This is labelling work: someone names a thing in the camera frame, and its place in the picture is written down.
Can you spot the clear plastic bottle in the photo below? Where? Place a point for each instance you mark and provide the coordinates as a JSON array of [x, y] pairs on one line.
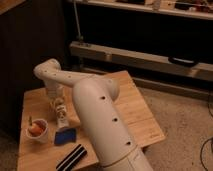
[[61, 113]]

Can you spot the black white striped cloth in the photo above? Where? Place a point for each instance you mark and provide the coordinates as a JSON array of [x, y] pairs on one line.
[[72, 159]]

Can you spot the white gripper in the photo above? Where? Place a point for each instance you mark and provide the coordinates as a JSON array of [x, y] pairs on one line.
[[53, 91]]

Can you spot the blue sponge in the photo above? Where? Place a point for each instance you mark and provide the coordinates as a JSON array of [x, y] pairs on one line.
[[65, 136]]

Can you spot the metal vertical pole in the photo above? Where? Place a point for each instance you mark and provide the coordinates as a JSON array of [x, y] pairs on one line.
[[79, 35]]

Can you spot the orange carrot toy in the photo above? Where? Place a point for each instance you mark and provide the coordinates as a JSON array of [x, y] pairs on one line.
[[34, 128]]

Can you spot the wooden low table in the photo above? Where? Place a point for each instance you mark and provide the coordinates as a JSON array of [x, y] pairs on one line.
[[133, 111]]

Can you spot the white cup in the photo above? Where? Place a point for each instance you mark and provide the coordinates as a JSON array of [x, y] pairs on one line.
[[43, 138]]

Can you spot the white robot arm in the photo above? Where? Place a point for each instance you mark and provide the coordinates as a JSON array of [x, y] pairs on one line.
[[93, 98]]

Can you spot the black handle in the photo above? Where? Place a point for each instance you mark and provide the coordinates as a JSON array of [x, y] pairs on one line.
[[182, 62]]

